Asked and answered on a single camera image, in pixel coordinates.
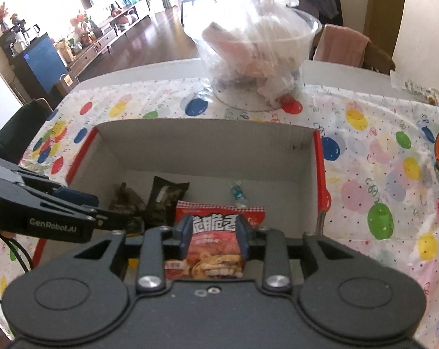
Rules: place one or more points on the red-brown foil snack packet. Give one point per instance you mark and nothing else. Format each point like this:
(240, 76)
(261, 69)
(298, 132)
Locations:
(126, 198)

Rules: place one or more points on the coffee machine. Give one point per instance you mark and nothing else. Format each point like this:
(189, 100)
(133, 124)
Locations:
(17, 38)

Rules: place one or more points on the small teal candy wrapper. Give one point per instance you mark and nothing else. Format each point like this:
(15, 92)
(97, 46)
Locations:
(237, 192)

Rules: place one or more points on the small clear plastic packet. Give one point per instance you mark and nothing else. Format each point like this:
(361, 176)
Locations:
(416, 87)

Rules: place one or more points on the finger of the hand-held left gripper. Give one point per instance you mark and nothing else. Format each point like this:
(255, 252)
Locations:
(112, 220)
(77, 195)

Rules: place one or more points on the small brown paper bag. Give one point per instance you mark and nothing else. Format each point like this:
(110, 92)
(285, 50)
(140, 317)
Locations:
(67, 80)

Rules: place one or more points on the balloon print tablecloth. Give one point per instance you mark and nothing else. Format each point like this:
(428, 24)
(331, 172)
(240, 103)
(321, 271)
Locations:
(368, 174)

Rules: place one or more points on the wooden chair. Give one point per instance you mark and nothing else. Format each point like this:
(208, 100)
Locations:
(379, 58)

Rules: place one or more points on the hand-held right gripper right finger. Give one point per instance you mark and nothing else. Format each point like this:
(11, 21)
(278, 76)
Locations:
(243, 238)

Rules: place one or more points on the flower bouquet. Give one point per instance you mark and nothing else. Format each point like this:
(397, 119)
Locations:
(81, 25)

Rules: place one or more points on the pink cloth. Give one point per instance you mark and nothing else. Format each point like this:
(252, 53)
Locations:
(337, 45)

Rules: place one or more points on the red snack packet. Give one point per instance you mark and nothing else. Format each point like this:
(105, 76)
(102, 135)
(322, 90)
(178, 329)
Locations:
(212, 258)

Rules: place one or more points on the dark green jacket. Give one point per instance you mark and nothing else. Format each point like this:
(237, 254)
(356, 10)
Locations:
(15, 127)

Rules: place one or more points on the dark side table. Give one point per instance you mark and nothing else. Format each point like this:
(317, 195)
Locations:
(197, 2)

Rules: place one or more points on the long low tv cabinet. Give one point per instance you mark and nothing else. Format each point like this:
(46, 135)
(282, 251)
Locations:
(106, 40)

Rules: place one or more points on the red cardboard box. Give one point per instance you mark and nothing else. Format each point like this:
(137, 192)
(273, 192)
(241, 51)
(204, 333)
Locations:
(205, 145)

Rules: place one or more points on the black snack packet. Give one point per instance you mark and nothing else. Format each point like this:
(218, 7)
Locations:
(161, 196)

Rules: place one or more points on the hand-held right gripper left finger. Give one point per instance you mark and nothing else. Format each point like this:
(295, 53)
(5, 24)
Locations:
(185, 234)

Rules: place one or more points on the plastic bag with clear bowl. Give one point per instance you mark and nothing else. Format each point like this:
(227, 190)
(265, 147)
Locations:
(252, 61)

